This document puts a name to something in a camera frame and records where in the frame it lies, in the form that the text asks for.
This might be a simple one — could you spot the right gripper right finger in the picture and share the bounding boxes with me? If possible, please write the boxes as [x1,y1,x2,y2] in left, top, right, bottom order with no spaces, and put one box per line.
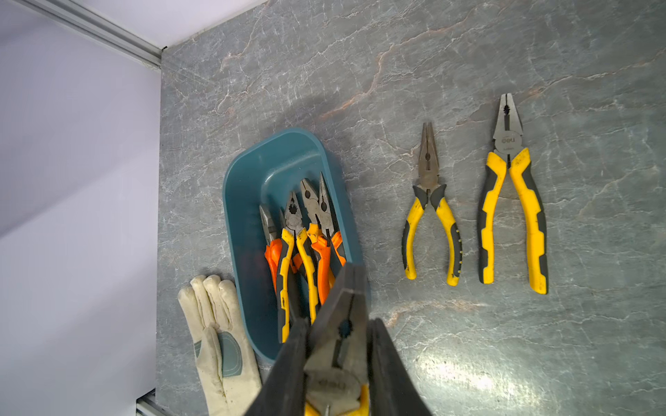
[368,319,431,416]

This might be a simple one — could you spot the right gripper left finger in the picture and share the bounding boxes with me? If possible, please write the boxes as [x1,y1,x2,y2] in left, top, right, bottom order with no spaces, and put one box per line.
[246,319,310,415]

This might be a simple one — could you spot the yellow black combination pliers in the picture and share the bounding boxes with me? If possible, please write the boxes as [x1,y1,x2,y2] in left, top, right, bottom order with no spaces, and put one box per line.
[305,263,369,415]

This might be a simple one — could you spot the yellow needle nose pliers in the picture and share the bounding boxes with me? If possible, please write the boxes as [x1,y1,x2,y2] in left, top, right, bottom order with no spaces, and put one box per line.
[401,121,464,288]

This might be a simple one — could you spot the teal plastic storage box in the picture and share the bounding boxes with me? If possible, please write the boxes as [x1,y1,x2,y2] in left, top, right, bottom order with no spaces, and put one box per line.
[223,128,364,363]

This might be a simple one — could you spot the large yellow combination pliers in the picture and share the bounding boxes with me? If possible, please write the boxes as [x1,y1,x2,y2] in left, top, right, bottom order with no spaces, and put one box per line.
[477,92,550,296]

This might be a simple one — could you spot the orange combination pliers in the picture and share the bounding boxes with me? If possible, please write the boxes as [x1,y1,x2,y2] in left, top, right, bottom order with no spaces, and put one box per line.
[259,205,282,293]

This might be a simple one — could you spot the orange needle nose pliers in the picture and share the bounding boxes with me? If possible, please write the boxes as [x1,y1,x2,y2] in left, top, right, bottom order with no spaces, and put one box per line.
[300,173,346,305]

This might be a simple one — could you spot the yellow pliers in box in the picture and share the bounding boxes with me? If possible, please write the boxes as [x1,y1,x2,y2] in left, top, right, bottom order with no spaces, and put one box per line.
[277,191,320,343]

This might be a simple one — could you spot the beige work glove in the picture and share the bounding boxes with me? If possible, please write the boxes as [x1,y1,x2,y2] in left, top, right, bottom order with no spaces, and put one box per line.
[178,275,262,415]

